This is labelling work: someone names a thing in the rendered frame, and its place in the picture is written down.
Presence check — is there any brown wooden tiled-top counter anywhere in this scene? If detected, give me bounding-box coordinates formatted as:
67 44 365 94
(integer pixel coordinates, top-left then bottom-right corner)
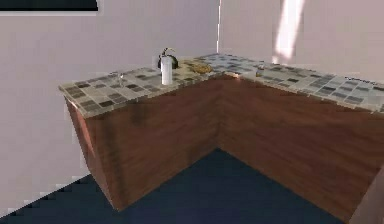
58 53 384 224

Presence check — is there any black kettle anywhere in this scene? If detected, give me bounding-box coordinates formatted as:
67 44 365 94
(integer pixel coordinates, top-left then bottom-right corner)
157 47 180 70

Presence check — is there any dark framed window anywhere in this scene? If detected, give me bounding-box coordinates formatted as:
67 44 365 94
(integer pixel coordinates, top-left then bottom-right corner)
0 0 100 13

